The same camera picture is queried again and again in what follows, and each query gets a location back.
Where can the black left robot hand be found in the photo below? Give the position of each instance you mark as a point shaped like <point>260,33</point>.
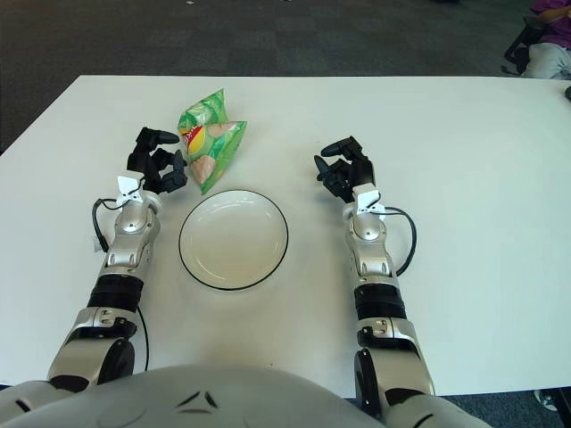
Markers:
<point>154,171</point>

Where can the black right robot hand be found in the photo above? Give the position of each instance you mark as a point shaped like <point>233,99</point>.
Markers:
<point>359,171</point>

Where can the green snack bag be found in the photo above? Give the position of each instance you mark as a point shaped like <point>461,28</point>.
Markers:
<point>209,142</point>

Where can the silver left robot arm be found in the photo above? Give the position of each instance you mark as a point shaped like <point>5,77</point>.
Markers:
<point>129,223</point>

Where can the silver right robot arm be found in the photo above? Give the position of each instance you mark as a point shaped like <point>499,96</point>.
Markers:
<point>370,232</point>

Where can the white plate black rim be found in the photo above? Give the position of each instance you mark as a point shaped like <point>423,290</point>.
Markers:
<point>232,241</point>

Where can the black office chair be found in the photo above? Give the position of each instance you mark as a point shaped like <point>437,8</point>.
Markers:
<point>519,44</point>

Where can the seated person purple shirt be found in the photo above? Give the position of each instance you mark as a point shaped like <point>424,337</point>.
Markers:
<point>548,62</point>

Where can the small dark object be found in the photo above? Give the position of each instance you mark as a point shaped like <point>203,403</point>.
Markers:
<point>568,92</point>

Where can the grey robot torso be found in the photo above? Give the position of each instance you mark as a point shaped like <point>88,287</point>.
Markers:
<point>201,401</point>

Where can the grey shoe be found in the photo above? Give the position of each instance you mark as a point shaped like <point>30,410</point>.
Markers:
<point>546,399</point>

